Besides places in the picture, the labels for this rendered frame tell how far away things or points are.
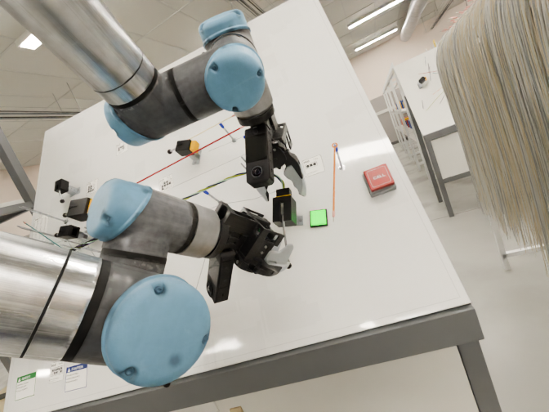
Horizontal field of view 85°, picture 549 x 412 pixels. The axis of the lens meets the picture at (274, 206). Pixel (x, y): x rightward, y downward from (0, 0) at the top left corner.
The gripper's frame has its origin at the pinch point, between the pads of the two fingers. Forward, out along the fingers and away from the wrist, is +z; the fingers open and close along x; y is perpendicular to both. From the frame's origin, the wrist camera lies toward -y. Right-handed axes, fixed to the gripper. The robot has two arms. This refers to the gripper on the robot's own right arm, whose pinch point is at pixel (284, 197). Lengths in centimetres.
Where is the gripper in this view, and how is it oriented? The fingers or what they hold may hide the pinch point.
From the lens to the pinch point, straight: 65.7
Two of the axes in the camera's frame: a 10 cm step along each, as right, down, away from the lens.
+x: -9.4, 1.2, 3.2
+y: 1.5, -6.9, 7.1
